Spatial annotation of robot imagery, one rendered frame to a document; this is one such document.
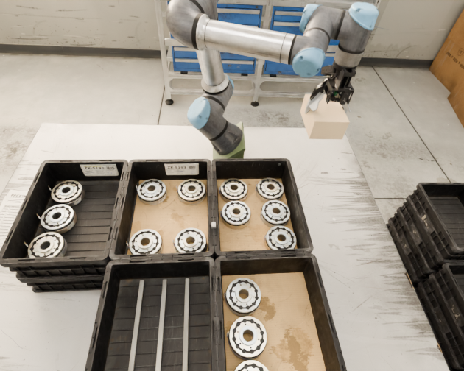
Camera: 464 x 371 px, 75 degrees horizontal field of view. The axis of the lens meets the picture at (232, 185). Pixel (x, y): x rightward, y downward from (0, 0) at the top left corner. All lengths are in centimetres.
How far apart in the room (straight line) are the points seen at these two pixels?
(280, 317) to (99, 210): 71
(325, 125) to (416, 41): 332
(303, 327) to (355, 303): 29
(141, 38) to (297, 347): 339
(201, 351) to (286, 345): 23
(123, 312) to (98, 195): 45
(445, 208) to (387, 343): 99
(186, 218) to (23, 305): 59
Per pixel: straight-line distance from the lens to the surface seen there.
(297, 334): 96
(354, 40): 97
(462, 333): 176
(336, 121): 108
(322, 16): 95
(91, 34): 389
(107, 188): 123
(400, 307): 126
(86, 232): 113
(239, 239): 104
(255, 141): 157
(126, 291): 100
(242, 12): 266
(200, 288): 97
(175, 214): 110
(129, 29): 375
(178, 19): 97
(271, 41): 88
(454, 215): 198
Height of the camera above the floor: 173
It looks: 50 degrees down
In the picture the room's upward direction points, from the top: 5 degrees clockwise
